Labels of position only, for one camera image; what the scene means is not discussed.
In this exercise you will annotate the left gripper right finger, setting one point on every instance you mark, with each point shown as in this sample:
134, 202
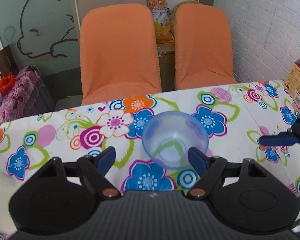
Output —
211, 173

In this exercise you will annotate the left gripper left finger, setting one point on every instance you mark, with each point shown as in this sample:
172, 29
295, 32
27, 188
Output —
92, 171

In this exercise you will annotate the translucent blue plastic bowl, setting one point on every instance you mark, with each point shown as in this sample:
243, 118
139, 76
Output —
168, 136

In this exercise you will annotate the right orange chair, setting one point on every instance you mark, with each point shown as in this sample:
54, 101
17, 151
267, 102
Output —
203, 47

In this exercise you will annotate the orange chair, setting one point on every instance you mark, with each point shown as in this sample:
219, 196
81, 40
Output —
203, 47
118, 54

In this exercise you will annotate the left orange chair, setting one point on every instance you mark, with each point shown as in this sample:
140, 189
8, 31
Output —
118, 54

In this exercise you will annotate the red orange object on stool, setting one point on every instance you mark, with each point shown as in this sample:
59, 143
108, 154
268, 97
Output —
6, 84

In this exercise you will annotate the brown paper bag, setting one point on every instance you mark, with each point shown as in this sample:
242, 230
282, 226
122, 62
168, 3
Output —
7, 63

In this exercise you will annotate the frosted glass door with cat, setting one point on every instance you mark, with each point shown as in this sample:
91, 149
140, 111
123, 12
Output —
40, 32

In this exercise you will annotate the yellow snack bag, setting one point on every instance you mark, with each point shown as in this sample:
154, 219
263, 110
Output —
161, 20

